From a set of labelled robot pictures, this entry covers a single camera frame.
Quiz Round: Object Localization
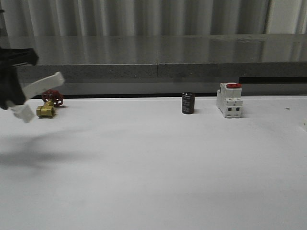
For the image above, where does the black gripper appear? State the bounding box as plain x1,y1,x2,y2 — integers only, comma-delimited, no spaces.
0,48,38,110

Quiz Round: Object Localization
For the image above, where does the white half pipe clamp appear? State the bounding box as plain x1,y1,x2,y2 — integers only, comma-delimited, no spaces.
6,72,65,123

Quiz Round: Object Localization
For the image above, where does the brass valve red handwheel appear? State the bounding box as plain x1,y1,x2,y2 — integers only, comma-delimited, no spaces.
36,89,64,118

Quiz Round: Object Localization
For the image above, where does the black cylindrical capacitor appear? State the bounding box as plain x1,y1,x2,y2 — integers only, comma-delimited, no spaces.
181,92,195,115

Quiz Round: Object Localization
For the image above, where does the grey stone counter ledge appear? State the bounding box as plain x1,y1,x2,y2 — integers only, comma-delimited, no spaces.
0,34,307,84

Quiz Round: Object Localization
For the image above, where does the white circuit breaker red switch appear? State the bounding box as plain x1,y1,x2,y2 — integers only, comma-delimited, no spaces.
216,82,243,118

